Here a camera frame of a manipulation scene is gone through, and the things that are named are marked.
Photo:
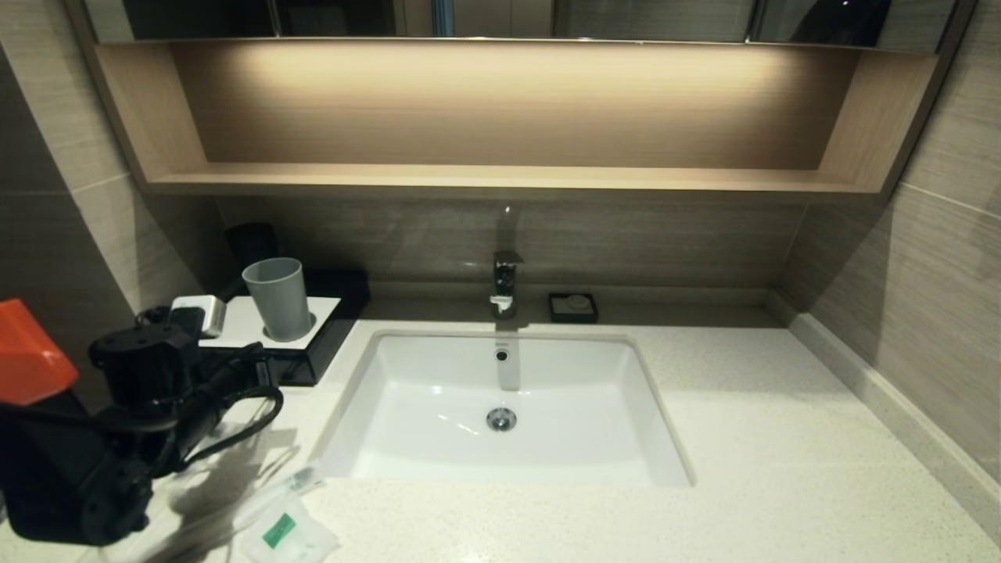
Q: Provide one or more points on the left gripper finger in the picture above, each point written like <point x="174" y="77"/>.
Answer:
<point x="256" y="377"/>
<point x="235" y="356"/>

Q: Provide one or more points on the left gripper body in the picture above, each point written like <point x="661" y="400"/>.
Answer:
<point x="199" y="414"/>

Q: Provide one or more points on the grey plastic cup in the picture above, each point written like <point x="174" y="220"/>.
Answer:
<point x="278" y="301"/>

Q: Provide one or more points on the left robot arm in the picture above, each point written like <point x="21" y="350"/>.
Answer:
<point x="47" y="469"/>

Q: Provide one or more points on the black amenity drawer box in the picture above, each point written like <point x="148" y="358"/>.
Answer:
<point x="344" y="313"/>

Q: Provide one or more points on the wrapped toothbrush clear sleeve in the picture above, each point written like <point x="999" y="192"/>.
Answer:
<point x="301" y="478"/>

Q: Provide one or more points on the black cup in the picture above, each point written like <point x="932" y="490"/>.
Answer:
<point x="250" y="242"/>

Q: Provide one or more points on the small sachet green label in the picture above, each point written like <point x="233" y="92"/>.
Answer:
<point x="281" y="530"/>

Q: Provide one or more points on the chrome sink drain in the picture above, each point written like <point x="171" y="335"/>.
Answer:
<point x="501" y="420"/>

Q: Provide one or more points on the chrome faucet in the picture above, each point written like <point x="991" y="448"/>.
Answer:
<point x="506" y="281"/>

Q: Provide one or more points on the black soap dish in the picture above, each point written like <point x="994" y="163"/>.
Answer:
<point x="557" y="313"/>

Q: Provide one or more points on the white sink basin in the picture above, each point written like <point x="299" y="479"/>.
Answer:
<point x="579" y="422"/>

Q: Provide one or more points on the round soap bar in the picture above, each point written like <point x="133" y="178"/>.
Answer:
<point x="578" y="302"/>

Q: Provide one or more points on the mirror cabinet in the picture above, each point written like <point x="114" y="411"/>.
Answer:
<point x="626" y="19"/>

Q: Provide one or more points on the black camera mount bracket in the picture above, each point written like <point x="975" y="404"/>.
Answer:
<point x="145" y="356"/>

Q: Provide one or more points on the wooden wall shelf niche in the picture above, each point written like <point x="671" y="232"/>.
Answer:
<point x="508" y="180"/>

